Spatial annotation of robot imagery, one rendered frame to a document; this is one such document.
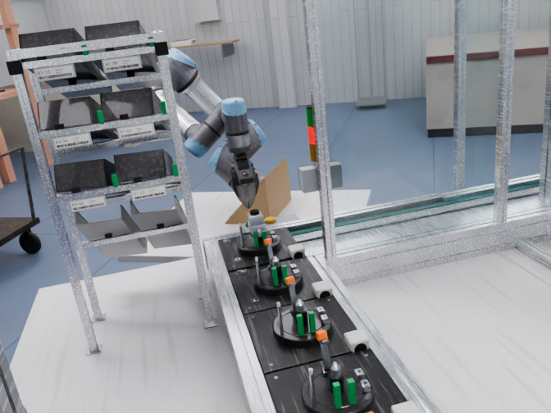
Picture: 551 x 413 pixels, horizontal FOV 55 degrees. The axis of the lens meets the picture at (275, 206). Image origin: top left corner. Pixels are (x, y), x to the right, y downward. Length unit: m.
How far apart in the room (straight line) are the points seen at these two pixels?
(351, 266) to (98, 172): 0.78
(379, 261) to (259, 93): 8.10
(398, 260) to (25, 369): 1.11
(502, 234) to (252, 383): 1.02
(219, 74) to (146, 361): 8.58
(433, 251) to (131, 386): 0.97
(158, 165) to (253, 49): 8.19
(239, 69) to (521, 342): 8.60
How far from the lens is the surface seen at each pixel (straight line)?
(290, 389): 1.13
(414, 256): 1.73
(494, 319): 1.54
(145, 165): 1.43
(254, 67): 9.59
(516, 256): 1.86
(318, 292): 1.40
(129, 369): 1.48
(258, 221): 1.66
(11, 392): 0.59
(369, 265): 1.67
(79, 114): 1.41
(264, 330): 1.31
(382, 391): 1.12
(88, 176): 1.44
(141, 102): 1.40
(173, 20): 10.05
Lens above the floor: 1.69
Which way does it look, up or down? 21 degrees down
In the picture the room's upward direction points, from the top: 7 degrees counter-clockwise
